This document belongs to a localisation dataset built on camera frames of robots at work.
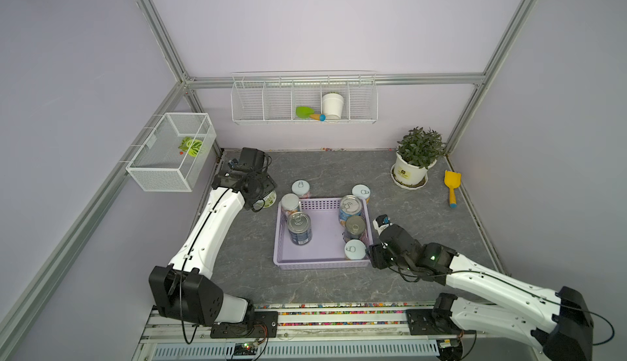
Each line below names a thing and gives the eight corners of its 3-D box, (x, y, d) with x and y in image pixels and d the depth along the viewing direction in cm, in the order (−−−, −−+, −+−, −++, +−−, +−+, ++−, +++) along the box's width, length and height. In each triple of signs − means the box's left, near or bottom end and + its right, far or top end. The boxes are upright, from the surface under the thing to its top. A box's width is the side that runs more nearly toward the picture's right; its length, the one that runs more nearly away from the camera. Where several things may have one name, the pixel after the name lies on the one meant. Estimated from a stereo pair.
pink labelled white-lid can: (292, 200, 104) (290, 193, 100) (293, 187, 109) (292, 180, 105) (309, 200, 104) (308, 193, 100) (309, 187, 109) (309, 180, 105)
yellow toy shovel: (444, 205, 103) (446, 202, 101) (444, 173, 114) (446, 169, 113) (459, 209, 102) (462, 206, 100) (458, 176, 113) (460, 173, 111)
